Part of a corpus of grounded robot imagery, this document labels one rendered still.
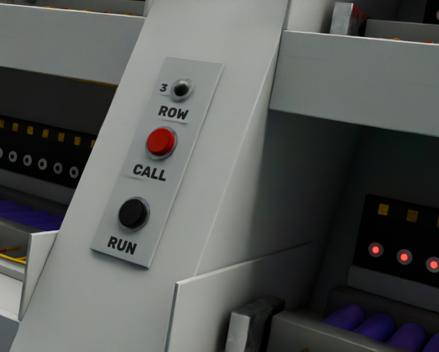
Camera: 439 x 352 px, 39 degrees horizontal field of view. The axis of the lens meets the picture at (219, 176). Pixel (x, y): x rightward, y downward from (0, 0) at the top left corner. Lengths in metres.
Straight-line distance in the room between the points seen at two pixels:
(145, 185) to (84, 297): 0.07
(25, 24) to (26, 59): 0.03
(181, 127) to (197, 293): 0.09
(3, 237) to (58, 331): 0.15
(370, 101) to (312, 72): 0.04
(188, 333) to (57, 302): 0.08
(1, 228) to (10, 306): 0.11
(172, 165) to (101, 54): 0.11
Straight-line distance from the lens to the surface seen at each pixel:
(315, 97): 0.34
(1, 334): 0.38
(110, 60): 0.41
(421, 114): 0.33
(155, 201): 0.34
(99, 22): 0.42
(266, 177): 0.37
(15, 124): 0.65
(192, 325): 0.32
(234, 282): 0.35
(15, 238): 0.48
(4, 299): 0.40
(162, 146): 0.34
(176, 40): 0.38
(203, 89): 0.35
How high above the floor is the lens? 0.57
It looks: 13 degrees up
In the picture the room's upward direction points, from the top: 20 degrees clockwise
